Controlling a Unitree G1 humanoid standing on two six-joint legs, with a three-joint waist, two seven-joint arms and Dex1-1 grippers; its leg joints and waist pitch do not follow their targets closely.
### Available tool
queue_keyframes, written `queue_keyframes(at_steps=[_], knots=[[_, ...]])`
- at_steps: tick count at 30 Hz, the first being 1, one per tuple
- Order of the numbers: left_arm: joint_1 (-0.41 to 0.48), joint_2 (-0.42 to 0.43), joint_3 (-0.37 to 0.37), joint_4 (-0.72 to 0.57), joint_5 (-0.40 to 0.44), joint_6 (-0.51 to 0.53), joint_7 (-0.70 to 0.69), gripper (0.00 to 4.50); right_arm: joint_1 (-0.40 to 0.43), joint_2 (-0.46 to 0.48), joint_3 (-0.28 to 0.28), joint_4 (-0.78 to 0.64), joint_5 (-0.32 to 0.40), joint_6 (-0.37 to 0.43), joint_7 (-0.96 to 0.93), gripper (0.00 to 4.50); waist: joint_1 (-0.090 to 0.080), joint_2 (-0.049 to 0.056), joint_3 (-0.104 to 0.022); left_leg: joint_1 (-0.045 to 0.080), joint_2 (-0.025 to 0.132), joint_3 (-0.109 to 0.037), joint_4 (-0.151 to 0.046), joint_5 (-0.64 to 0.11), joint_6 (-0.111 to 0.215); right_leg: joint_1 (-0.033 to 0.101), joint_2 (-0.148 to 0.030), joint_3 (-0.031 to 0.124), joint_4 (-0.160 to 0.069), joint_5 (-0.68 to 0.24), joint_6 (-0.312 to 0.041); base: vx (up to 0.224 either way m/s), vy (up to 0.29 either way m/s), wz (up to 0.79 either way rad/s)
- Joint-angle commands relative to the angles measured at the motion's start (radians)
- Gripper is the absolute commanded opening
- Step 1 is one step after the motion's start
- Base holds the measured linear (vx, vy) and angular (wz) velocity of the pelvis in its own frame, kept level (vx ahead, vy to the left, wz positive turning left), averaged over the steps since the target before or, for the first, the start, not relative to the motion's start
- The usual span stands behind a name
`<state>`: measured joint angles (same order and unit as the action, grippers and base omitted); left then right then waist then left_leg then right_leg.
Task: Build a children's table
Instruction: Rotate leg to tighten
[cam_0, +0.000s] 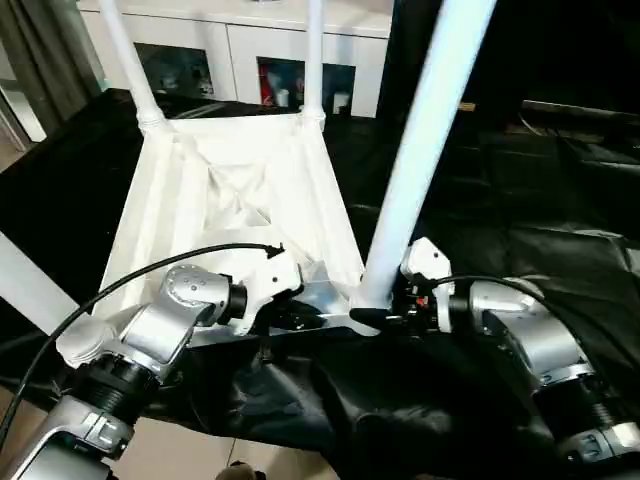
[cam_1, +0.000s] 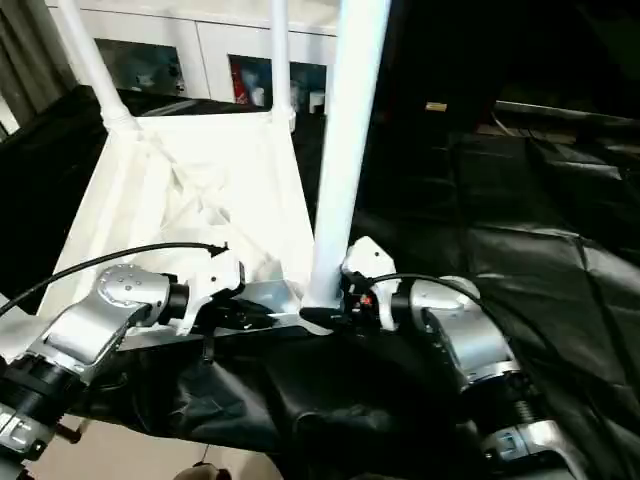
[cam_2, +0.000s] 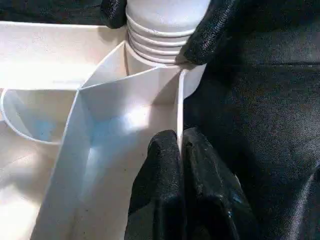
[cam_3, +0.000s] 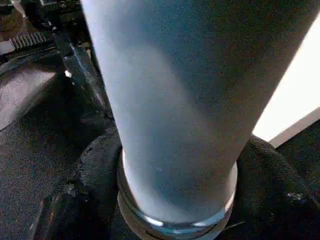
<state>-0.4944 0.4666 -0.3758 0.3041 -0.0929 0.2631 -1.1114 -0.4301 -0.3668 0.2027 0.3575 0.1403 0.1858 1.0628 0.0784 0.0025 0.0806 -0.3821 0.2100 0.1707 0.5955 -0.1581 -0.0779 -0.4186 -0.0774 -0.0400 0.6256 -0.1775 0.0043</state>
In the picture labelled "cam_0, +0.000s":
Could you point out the white cabinet with glass doors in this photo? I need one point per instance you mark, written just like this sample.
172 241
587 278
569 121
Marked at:
240 40

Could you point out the grey curtain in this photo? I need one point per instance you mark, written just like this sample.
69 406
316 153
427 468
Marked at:
40 60

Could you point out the black cabinet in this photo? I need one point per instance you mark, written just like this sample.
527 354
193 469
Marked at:
560 50

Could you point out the white plastic table leg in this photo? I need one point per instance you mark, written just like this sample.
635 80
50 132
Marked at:
30 285
430 120
125 50
314 50

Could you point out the dark rounded robot body part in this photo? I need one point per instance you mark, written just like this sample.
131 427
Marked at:
240 470

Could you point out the white plastic table top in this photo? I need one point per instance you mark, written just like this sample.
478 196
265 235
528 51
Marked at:
230 170

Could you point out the black plastic mat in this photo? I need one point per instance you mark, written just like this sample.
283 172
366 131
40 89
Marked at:
560 200

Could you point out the red bottle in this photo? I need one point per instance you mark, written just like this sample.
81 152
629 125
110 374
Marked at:
268 85

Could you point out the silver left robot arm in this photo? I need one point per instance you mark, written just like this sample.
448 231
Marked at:
160 330

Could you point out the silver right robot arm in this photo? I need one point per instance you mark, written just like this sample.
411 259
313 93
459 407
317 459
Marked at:
530 330

